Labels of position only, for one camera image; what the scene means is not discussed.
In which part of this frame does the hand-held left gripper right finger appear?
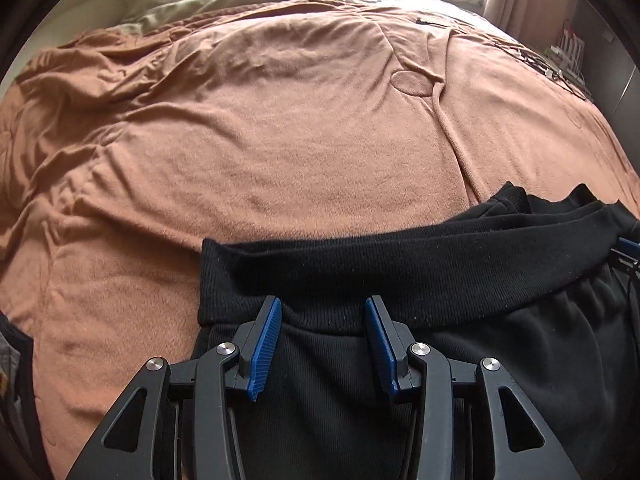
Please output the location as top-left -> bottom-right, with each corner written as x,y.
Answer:
364,296 -> 581,480

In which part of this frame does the orange fleece blanket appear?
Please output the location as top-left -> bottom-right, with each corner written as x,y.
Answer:
0,0 -> 640,480

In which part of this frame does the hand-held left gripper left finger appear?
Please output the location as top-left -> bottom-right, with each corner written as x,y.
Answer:
65,296 -> 283,480

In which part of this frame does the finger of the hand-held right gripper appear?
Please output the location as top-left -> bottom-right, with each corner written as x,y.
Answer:
607,237 -> 640,274

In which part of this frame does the tangle of cables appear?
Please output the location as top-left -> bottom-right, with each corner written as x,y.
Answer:
495,40 -> 593,103

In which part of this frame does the dark cloth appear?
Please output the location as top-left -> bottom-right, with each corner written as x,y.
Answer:
0,310 -> 38,466

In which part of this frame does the black sweater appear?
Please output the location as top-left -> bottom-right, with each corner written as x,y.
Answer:
192,182 -> 640,480

